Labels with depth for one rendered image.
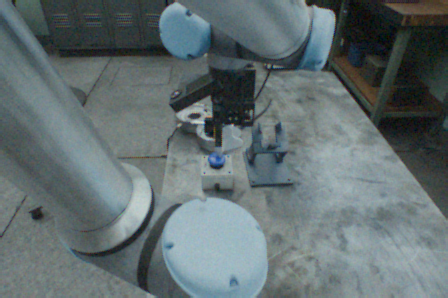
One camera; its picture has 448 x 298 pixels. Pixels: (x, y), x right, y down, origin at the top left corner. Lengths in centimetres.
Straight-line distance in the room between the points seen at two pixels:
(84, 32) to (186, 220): 355
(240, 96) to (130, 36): 315
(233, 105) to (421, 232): 45
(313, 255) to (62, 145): 49
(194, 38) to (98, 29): 337
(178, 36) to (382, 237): 53
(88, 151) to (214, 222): 16
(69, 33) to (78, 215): 361
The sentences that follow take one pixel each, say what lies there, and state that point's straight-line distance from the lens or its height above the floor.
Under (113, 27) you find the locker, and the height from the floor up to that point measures 32.
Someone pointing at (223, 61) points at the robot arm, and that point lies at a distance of 56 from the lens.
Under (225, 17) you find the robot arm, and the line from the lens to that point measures 23.
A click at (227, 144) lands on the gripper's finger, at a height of 92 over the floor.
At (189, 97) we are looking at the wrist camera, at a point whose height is 103.
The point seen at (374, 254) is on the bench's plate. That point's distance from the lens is 68.
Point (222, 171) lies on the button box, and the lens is 71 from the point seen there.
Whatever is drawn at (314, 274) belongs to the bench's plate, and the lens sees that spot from 62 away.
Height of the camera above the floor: 131
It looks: 38 degrees down
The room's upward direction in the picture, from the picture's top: straight up
